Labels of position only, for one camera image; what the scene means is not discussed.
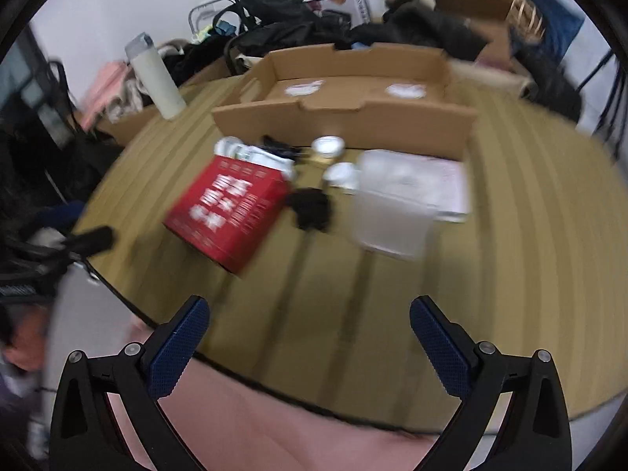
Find black hair tie bundle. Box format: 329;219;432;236
285;186;336;233

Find small white cream jar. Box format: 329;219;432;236
323;162;359;194

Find pink patterned packet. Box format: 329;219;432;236
420;156;471;223

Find woven wicker basket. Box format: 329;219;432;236
507;0;545;45

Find flat cardboard tray box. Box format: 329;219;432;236
213;44;477;161

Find white metal rack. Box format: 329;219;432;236
187;0;234;35

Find blue cloth bag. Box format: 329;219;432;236
529;0;584;64

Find printed product carton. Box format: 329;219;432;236
303;0;371;28

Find black hair clips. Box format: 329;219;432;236
261;135;305;161

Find small white round jar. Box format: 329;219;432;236
311;135;345;162

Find cardboard box left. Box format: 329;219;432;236
96;105;161;147

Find white tube bottle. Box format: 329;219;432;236
214;136;297;182

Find white thermos bottle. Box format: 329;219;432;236
124;33;186;120

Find clear plastic container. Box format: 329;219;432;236
351;150;443;261

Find large cardboard box right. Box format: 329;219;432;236
435;0;528;75

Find pink backpack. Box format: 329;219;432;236
79;61;130;131

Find black clothes pile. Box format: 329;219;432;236
164;0;489;86

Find red printed box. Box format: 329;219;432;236
163;156;290;274

